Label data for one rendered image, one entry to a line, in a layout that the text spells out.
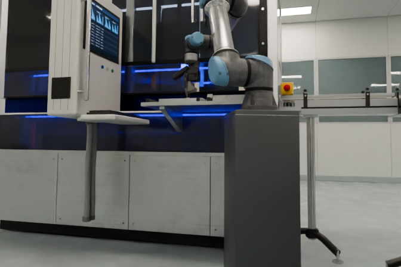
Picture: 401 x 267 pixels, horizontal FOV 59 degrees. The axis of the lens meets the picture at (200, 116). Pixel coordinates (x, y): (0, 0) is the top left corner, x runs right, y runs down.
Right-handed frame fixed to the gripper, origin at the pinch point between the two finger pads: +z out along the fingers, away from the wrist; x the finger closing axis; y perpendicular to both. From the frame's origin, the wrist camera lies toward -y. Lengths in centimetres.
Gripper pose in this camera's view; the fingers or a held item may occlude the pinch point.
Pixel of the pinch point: (187, 95)
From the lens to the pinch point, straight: 207.0
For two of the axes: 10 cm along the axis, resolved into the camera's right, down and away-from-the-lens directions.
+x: 2.5, 0.9, 9.6
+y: 9.7, -0.1, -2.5
